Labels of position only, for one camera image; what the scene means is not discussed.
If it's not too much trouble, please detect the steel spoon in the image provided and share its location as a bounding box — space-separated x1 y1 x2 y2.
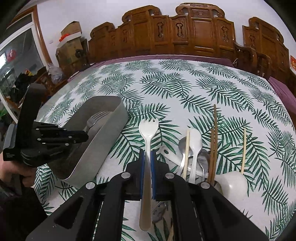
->
198 149 210 182
176 137 193 176

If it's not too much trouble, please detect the white ceramic soup spoon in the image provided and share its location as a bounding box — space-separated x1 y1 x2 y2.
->
161 146 250 202

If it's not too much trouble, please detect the black bag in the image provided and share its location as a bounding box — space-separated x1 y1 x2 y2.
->
13 72 31 95

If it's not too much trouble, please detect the purple tablecloth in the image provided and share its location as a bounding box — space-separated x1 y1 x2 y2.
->
68 55 296 109

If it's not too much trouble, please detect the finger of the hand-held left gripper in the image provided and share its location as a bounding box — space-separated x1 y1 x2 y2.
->
34 120 90 149

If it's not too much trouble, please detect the large cardboard box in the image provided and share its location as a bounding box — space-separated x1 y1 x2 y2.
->
56 38 89 68

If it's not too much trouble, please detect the white plastic spoon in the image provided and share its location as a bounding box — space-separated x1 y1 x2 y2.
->
188 128 203 184

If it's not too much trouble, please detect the wooden framed glass door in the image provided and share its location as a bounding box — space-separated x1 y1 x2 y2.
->
0 6 53 124

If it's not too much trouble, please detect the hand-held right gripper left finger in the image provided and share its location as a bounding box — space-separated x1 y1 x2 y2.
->
25 149 145 241

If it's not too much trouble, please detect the small cardboard box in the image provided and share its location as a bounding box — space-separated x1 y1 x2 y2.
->
60 21 83 42

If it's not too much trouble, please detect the person's left forearm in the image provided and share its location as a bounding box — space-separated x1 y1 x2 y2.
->
0 179 48 241

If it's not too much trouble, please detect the white plastic spork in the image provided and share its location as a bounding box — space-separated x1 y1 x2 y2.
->
138 118 160 232

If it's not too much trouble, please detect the clear plastic bag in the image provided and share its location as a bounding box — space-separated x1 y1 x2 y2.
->
47 62 63 84

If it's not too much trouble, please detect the grey metal utensil container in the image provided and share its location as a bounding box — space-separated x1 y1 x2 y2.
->
54 96 129 187

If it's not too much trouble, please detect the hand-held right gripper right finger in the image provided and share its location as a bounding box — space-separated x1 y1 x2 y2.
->
151 150 270 241

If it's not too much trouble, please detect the leaf print tablecloth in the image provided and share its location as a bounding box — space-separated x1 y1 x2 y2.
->
34 59 296 241

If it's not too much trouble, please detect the person's left hand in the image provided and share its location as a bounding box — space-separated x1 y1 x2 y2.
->
0 159 37 186

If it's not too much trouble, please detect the light wooden chopstick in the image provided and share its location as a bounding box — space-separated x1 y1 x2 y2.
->
182 129 190 181
240 127 247 174

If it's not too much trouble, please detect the plain wooden chair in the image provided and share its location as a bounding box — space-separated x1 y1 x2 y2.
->
34 67 69 98

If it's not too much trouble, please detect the carved wooden chair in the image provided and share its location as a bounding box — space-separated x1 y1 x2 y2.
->
171 2 236 55
117 7 172 59
233 17 291 80
88 22 119 63

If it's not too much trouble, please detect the steel fork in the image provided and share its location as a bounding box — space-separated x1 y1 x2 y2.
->
86 111 112 138

